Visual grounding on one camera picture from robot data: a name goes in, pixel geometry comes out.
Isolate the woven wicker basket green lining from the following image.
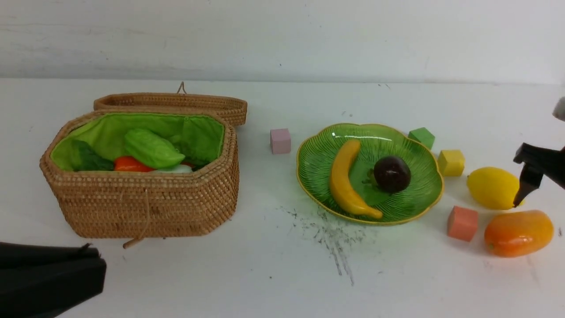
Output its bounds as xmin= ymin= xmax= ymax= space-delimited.
xmin=40 ymin=107 xmax=239 ymax=248

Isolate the woven wicker basket lid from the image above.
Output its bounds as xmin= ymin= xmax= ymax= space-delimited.
xmin=93 ymin=81 xmax=248 ymax=126

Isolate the green leaf-shaped glass plate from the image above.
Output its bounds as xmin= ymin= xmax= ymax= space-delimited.
xmin=296 ymin=123 xmax=444 ymax=226

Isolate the yellow foam cube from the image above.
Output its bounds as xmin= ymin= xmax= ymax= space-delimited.
xmin=437 ymin=149 xmax=465 ymax=177

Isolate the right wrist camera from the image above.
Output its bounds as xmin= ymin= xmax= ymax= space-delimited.
xmin=552 ymin=96 xmax=565 ymax=121

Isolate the salmon orange foam cube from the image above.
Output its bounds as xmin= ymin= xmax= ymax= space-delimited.
xmin=447 ymin=205 xmax=478 ymax=242

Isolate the yellow lemon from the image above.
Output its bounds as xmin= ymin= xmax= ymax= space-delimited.
xmin=467 ymin=167 xmax=520 ymax=211

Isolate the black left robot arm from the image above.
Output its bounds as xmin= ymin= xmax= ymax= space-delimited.
xmin=0 ymin=243 xmax=107 ymax=318

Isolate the pink foam cube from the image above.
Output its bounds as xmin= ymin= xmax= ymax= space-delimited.
xmin=270 ymin=128 xmax=291 ymax=155

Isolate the green foam cube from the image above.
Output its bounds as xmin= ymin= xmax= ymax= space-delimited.
xmin=408 ymin=127 xmax=436 ymax=150

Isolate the dark purple round fruit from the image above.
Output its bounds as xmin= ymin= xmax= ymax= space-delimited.
xmin=373 ymin=156 xmax=412 ymax=193

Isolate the white radish with leaves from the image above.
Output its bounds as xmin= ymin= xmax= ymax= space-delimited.
xmin=152 ymin=163 xmax=192 ymax=174

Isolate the orange mango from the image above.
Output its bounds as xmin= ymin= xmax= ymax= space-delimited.
xmin=483 ymin=210 xmax=554 ymax=258

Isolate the green chayote gourd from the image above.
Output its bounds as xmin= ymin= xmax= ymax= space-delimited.
xmin=124 ymin=128 xmax=185 ymax=169

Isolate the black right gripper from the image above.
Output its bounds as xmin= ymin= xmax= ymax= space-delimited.
xmin=513 ymin=143 xmax=565 ymax=207

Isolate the orange carrot with leaves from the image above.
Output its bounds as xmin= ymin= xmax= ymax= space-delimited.
xmin=71 ymin=139 xmax=208 ymax=173

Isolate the yellow banana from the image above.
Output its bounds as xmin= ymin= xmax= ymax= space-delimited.
xmin=329 ymin=139 xmax=383 ymax=219

